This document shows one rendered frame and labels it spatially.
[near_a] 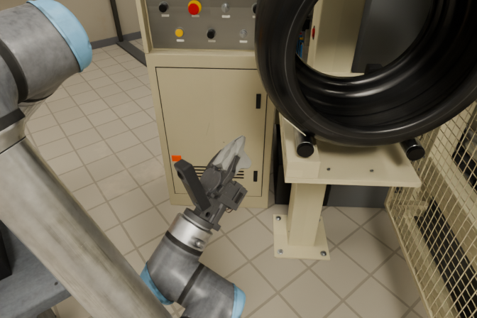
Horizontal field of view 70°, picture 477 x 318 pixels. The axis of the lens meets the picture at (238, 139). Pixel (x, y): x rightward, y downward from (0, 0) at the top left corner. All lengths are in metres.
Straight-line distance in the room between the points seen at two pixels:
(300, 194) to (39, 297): 1.01
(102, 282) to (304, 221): 1.23
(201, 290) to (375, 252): 1.28
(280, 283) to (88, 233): 1.25
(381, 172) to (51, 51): 0.85
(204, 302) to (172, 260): 0.10
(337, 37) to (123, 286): 0.92
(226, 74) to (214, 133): 0.31
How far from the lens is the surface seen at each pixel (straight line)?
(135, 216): 1.99
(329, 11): 1.13
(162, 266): 0.74
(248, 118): 1.56
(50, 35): 0.55
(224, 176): 0.72
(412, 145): 0.97
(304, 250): 1.79
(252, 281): 1.69
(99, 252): 0.55
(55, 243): 0.53
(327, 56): 1.18
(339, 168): 1.01
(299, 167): 0.93
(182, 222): 0.73
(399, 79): 1.14
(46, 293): 1.09
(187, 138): 1.66
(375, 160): 1.08
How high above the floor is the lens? 1.45
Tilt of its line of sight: 36 degrees down
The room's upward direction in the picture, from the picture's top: straight up
